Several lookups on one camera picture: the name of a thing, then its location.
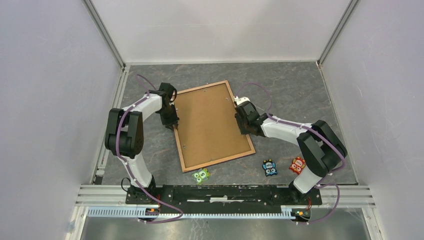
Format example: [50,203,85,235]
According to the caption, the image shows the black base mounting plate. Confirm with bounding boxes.
[125,184,323,215]

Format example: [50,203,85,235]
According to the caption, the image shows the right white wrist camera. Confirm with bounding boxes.
[233,96,250,107]

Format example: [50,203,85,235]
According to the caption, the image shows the blue owl sticker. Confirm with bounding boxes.
[262,159,278,177]

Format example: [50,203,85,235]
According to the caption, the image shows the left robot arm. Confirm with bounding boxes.
[104,82,179,204]

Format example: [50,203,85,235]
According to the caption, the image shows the wooden picture frame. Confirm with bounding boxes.
[172,80,257,174]

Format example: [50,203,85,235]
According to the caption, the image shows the white slotted cable duct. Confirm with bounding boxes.
[87,206,310,220]

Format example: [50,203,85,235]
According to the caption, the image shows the red owl sticker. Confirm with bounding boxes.
[289,156,306,175]

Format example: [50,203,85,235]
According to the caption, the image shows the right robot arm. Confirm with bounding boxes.
[234,97,348,204]

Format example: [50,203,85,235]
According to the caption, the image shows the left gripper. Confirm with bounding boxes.
[158,103,180,131]

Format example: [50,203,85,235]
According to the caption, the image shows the green owl sticker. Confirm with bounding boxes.
[191,168,211,185]

